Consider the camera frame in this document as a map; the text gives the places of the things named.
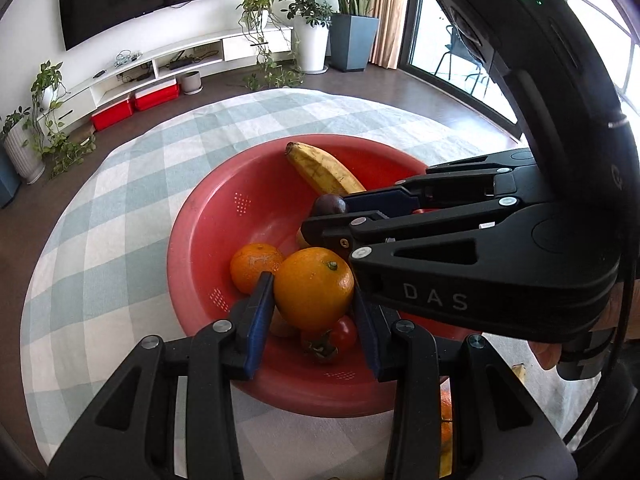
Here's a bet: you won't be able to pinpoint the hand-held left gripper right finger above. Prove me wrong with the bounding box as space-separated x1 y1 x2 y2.
350 285 576 480

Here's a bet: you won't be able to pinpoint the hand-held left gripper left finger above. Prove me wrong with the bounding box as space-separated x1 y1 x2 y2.
47 271 276 480

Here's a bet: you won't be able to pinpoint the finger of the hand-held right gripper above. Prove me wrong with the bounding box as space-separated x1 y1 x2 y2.
342 152 538 216
300 196 532 307

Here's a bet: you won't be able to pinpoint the red tomato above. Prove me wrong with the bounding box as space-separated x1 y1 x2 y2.
327 316 358 352

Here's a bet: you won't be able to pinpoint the dark purple passion fruit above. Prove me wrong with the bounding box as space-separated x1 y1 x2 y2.
312 193 348 217

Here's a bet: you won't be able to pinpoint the dark red round fruit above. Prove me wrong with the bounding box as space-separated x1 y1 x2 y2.
300 329 341 365

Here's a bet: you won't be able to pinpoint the orange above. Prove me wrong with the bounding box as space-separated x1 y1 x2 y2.
440 389 454 448
273 246 355 332

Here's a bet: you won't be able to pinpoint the red plastic basin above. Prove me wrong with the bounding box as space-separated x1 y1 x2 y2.
166 134 483 418

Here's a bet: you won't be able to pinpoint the person's right hand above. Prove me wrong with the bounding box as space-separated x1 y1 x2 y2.
529 280 625 372

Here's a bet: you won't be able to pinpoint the small spotted banana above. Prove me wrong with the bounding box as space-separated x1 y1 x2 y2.
285 141 367 196

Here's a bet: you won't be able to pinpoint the small mandarin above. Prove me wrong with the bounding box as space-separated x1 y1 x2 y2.
229 243 285 295

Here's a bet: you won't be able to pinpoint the outdoor metal chair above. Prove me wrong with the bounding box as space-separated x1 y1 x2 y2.
434 25 493 96

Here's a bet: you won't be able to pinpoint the large yellow banana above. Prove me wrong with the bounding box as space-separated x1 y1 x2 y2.
439 362 528 478

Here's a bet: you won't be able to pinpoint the large plant in dark pot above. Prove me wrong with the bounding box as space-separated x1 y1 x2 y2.
305 0 381 73

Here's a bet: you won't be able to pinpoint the plant in tall white pot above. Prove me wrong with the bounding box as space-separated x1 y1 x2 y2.
280 0 333 75

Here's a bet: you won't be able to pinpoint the sliding glass door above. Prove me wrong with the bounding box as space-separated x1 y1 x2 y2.
397 0 531 143

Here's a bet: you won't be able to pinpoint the green checked tablecloth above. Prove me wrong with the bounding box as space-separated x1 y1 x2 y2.
20 87 591 480

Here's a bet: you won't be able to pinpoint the beige curtain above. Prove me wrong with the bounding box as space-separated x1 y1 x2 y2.
365 0 408 68

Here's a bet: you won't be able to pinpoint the white television cabinet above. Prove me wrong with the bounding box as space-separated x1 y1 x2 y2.
37 25 296 128

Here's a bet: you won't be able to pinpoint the red storage box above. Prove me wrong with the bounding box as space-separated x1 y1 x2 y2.
91 99 135 132
132 82 181 112

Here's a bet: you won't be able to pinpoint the trailing pothos on cabinet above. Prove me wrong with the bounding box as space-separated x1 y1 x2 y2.
235 0 306 91

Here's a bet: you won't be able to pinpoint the tall plant in blue pot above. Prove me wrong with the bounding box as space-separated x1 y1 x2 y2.
0 147 22 209

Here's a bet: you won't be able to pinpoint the plant in white ribbed pot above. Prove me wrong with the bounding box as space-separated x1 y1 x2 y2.
0 105 47 185

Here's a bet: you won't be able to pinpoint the trailing pothos in white pot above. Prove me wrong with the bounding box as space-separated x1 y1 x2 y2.
27 60 98 178

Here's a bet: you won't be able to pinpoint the black wall television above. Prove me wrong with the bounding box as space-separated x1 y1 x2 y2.
59 0 233 52

